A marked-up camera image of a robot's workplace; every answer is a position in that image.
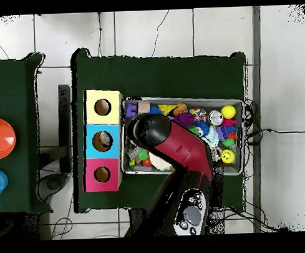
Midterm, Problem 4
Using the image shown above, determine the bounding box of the black cable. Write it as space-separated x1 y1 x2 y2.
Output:
244 126 305 141

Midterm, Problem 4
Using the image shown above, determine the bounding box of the cream knitted cloth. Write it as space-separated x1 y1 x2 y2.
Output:
150 152 174 173

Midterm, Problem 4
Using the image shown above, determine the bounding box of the purple toy block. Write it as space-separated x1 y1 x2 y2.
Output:
124 102 138 119

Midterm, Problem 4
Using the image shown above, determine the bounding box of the green spiky ball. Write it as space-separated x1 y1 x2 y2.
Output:
188 124 201 137

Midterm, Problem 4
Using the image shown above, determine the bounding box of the yellow smiley face ball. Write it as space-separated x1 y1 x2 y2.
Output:
220 148 236 165

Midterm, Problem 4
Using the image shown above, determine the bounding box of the orange round disc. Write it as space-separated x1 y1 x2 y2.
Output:
0 117 17 160

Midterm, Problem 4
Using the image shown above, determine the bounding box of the purple spiky ball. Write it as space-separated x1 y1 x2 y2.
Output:
173 112 196 129

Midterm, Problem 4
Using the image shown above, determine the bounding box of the plain yellow ball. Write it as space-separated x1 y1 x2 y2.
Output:
221 104 237 120

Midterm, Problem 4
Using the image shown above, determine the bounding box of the dark green table cloth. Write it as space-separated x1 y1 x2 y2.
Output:
0 51 52 216
69 42 253 219

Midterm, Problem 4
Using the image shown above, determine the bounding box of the shallow clear mesh bin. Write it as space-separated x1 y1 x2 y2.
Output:
120 92 246 180

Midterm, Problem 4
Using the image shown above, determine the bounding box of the wooden box with three holes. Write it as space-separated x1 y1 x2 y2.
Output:
80 87 127 193

